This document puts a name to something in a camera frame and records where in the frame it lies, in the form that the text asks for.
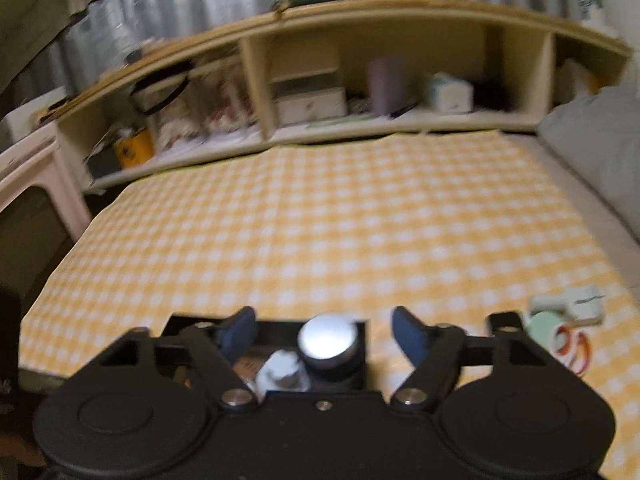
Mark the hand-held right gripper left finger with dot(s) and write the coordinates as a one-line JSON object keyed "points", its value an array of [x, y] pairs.
{"points": [[241, 332]]}

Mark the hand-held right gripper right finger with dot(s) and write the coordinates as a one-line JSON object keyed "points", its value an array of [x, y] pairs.
{"points": [[407, 332]]}

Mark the black cardboard box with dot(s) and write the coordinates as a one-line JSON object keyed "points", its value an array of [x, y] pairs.
{"points": [[277, 327]]}

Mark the white plastic bottle cap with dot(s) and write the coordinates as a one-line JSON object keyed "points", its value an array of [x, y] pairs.
{"points": [[280, 370]]}

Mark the dark blue jar silver lid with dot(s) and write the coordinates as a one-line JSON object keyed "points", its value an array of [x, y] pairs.
{"points": [[327, 340]]}

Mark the mint green round case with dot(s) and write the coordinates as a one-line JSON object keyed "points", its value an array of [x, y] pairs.
{"points": [[542, 332]]}

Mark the small pale green block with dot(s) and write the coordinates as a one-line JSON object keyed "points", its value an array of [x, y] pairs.
{"points": [[546, 302]]}

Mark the white orange small scissors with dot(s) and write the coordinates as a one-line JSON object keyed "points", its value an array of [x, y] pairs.
{"points": [[575, 350]]}

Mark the yellow checkered mat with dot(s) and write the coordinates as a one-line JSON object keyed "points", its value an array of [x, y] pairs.
{"points": [[325, 220]]}

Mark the grey mattress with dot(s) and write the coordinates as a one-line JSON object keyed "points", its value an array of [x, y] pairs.
{"points": [[565, 200]]}

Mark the yellow box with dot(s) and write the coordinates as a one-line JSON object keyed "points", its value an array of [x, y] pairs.
{"points": [[134, 147]]}

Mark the dark green box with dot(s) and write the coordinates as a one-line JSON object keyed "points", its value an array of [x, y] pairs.
{"points": [[102, 164]]}

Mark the clear jar of seashells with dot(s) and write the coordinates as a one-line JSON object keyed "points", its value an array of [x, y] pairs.
{"points": [[177, 120], [230, 100]]}

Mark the black pen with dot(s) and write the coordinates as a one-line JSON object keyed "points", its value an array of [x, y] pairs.
{"points": [[405, 109]]}

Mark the white tissue box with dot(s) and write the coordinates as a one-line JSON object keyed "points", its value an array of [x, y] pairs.
{"points": [[450, 94]]}

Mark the white small drawer box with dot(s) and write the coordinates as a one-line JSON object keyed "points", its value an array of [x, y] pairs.
{"points": [[310, 100]]}

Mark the purple cup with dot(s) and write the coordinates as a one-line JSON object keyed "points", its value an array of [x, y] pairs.
{"points": [[389, 85]]}

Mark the black headband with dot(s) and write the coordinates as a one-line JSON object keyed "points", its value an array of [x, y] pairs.
{"points": [[145, 102]]}

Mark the white cabinet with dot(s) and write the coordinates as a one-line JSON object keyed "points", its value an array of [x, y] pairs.
{"points": [[35, 185]]}

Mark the black feather duster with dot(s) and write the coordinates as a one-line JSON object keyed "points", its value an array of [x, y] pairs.
{"points": [[495, 94]]}

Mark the grey pillow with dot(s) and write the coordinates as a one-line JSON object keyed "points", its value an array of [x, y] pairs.
{"points": [[595, 140]]}

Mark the cream crumpled cloth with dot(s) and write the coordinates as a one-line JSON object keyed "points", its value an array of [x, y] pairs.
{"points": [[577, 82]]}

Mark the wooden headboard shelf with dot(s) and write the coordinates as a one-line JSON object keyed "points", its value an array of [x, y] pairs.
{"points": [[400, 17]]}

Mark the dark green folded umbrella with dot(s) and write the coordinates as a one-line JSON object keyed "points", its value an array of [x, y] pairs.
{"points": [[310, 0]]}

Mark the flat white box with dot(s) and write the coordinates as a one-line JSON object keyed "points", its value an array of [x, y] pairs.
{"points": [[600, 19]]}

